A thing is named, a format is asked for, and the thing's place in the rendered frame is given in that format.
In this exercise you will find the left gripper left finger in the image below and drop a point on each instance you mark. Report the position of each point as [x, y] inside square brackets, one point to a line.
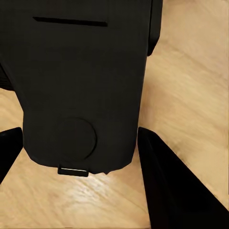
[11, 143]

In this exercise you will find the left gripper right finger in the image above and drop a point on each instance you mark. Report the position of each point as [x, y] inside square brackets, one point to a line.
[176, 198]

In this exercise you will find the digital camera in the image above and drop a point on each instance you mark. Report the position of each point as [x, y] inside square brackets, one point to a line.
[77, 68]

